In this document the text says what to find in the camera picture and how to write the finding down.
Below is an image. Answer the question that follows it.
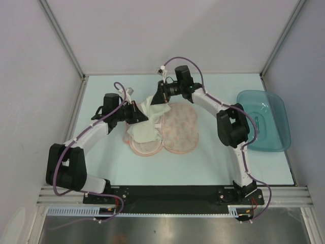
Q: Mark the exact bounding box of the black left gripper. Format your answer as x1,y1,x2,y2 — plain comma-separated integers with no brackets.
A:
114,101,148,125

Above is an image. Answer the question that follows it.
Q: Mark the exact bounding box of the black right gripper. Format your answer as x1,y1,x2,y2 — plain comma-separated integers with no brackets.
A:
150,80,184,105

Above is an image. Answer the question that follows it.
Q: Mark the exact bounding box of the white bra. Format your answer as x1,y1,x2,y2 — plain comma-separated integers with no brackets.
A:
127,96,171,143

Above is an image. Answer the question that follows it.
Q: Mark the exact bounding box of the pink floral mesh laundry bag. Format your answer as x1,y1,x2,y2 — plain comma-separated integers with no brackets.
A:
123,103,199,157

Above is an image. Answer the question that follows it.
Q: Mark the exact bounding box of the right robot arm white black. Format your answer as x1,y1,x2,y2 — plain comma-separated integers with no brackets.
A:
151,66,257,204

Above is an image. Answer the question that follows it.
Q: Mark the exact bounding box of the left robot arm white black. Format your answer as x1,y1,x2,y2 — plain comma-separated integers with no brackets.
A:
46,93,148,203

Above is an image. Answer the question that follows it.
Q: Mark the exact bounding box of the teal translucent plastic basin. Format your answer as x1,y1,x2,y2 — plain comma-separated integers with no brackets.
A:
237,90,291,152

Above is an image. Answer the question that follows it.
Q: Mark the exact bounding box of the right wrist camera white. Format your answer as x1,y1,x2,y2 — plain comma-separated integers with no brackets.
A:
156,65,167,83

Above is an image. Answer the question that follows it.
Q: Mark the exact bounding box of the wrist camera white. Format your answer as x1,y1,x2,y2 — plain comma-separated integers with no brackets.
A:
124,87,134,103
156,65,167,83

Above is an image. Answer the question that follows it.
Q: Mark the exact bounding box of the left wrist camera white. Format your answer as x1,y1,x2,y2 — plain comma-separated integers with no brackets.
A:
124,87,134,103

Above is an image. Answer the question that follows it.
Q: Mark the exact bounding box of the light blue cable duct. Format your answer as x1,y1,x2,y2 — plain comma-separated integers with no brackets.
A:
47,206,239,218

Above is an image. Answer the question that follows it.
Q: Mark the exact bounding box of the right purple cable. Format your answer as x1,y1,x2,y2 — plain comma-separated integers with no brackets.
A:
164,56,274,224

